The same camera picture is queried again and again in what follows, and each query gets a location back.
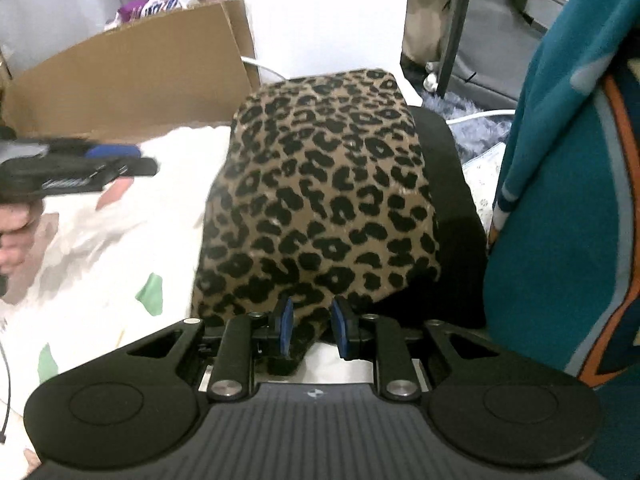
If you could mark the black metal pole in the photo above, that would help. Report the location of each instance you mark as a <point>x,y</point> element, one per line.
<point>454,30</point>

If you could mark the blue-grey fluffy rug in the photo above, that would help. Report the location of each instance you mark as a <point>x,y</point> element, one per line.
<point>475,130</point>

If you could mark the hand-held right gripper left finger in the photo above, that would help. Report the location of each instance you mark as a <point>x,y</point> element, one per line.
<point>286,327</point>

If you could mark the teal patterned cloth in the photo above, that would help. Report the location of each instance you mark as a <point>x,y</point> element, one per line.
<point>565,185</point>

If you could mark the purple snack packet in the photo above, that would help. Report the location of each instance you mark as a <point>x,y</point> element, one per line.
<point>145,7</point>

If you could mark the brown cardboard sheet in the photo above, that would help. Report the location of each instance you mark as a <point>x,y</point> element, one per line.
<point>135,70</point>

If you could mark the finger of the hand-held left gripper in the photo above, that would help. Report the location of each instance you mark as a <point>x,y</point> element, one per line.
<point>135,167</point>
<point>112,151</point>

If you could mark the leopard print shorts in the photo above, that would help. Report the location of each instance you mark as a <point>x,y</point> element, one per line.
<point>320,200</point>

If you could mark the folded black clothes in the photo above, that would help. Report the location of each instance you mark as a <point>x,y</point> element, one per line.
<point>452,210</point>

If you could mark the person's left hand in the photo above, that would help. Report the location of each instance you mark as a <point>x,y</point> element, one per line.
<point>17,240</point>

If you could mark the grey bag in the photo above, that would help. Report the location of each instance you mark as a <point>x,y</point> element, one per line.
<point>505,30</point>

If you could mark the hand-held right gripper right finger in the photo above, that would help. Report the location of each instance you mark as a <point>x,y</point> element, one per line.
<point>340,331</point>

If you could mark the white printed blanket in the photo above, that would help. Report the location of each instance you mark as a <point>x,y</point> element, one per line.
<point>100,260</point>

